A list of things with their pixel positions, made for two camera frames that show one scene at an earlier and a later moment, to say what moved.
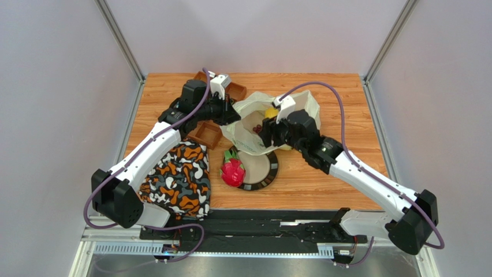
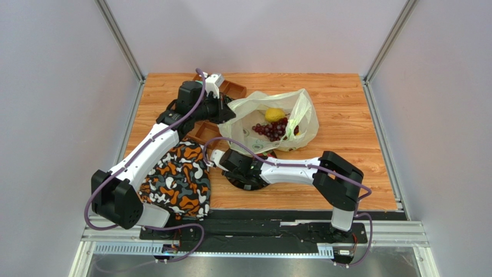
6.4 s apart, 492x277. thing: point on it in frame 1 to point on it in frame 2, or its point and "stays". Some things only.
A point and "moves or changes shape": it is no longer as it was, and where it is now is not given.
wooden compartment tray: (207, 133) stays
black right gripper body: (271, 131) to (227, 162)
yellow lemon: (270, 112) stays
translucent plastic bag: (243, 136) moves or changes shape
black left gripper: (228, 115) stays
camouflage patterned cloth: (181, 182) stays
